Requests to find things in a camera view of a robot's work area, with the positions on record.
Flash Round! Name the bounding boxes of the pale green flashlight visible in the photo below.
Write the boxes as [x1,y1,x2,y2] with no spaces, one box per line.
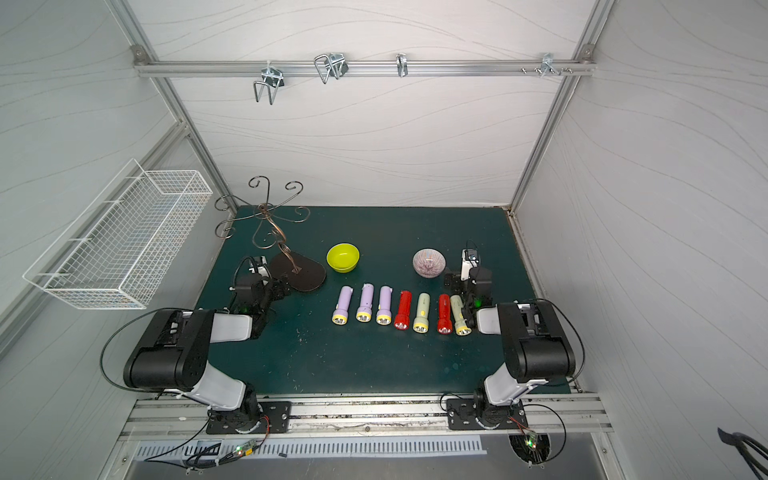
[450,295,472,337]
[413,292,431,334]

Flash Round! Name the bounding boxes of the red flashlight horizontal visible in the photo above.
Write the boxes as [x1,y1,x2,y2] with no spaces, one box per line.
[437,294,453,335]

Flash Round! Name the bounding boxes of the red flashlight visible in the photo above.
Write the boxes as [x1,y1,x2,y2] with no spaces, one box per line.
[394,290,412,331]

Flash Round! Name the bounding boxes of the purple flashlight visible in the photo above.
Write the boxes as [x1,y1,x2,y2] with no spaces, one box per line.
[355,283,375,323]
[332,285,354,326]
[376,285,393,326]

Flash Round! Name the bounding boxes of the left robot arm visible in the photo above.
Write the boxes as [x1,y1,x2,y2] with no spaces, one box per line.
[123,257,290,415]

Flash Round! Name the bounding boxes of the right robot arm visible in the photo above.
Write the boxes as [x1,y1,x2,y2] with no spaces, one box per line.
[444,266,577,408]

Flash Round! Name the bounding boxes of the pink striped bowl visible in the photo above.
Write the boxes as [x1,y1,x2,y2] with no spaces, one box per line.
[412,248,446,279]

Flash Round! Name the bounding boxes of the lime green bowl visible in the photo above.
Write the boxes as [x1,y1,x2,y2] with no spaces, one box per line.
[326,243,361,274]

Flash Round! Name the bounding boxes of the dark green table mat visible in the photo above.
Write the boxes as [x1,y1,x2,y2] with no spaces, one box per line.
[209,206,534,395]

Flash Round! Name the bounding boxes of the left green-lit circuit board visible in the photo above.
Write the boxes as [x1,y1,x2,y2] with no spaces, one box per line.
[232,440,260,458]

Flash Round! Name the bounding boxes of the green-lit circuit board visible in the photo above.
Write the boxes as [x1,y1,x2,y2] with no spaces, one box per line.
[232,440,260,458]
[524,431,538,451]

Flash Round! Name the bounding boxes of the right green-lit circuit board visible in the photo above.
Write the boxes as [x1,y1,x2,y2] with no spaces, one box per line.
[524,431,538,451]

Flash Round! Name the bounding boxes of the white vent strip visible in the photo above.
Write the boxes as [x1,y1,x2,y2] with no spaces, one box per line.
[134,435,487,462]

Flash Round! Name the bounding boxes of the metal double hook left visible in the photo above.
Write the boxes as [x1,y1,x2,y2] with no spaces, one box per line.
[253,64,285,105]

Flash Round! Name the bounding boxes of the metal double hook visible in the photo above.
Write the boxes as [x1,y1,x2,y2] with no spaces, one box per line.
[313,52,349,84]
[253,64,285,105]

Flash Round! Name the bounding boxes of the small metal hook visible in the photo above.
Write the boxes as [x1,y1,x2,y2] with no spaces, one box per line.
[396,53,408,78]

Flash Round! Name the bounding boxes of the metal double hook middle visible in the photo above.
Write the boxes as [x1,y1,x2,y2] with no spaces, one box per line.
[313,52,349,84]

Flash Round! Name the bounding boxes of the black object bottom right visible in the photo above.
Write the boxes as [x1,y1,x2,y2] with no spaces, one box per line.
[717,428,768,480]

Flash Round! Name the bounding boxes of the copper wire jewelry stand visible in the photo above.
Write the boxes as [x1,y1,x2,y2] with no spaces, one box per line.
[214,175,327,293]

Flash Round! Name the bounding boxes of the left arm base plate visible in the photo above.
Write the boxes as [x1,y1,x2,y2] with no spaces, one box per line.
[205,401,292,435]

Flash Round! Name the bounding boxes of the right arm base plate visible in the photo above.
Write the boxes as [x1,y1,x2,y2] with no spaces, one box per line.
[442,397,529,431]

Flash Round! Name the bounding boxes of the white wire basket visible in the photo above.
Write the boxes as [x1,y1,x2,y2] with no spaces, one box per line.
[22,159,212,310]

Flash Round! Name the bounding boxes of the aluminium front rail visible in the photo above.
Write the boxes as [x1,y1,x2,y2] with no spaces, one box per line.
[118,393,614,441]

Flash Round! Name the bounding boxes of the aluminium rail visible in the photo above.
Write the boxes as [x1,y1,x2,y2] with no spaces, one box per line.
[118,393,614,441]
[134,57,597,79]

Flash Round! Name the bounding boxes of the metal hook bracket right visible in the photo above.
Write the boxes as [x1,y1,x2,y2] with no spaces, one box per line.
[520,53,573,77]

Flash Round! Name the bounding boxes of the aluminium top rail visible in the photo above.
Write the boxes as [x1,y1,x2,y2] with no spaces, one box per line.
[134,57,597,79]

